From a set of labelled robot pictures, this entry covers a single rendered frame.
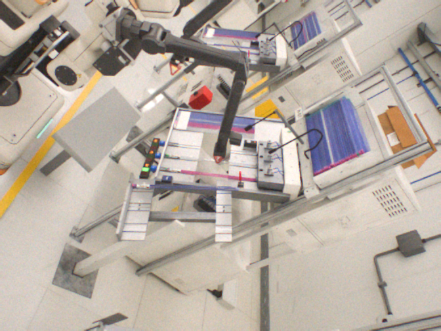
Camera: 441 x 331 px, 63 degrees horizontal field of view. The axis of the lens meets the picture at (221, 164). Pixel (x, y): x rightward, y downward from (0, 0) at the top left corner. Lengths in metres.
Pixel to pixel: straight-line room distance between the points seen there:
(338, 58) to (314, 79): 0.25
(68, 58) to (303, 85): 1.97
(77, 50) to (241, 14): 4.77
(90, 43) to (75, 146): 0.48
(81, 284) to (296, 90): 2.19
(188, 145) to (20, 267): 1.09
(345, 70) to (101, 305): 2.46
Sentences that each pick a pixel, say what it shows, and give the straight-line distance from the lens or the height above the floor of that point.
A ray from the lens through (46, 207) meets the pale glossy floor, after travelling 2.36.
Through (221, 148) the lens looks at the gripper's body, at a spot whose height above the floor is 1.03.
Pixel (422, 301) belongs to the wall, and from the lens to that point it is 3.03.
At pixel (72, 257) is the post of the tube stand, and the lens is 2.32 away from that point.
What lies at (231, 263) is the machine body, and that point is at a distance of 2.37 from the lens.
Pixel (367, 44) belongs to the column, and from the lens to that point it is 5.02.
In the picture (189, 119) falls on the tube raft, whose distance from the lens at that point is 2.31.
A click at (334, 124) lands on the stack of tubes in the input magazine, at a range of 2.02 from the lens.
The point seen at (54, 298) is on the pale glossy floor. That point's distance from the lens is 2.23.
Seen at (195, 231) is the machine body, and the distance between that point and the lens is 2.14.
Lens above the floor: 1.90
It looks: 28 degrees down
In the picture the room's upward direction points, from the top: 61 degrees clockwise
